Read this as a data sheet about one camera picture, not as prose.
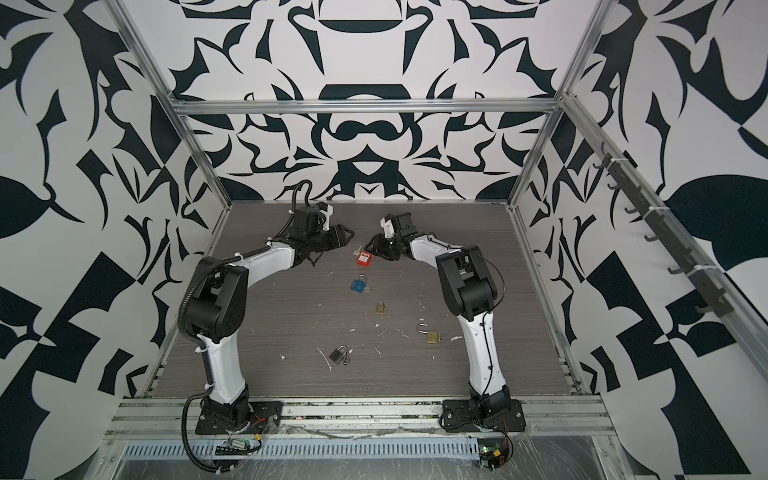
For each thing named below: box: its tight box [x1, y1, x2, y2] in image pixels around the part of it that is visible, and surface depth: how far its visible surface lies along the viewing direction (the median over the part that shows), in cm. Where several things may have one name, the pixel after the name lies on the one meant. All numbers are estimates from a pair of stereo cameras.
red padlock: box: [356, 251, 373, 268], surface depth 104 cm
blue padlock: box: [350, 274, 367, 294], surface depth 101 cm
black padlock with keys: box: [329, 344, 354, 366], surface depth 86 cm
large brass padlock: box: [416, 323, 438, 345], surface depth 89 cm
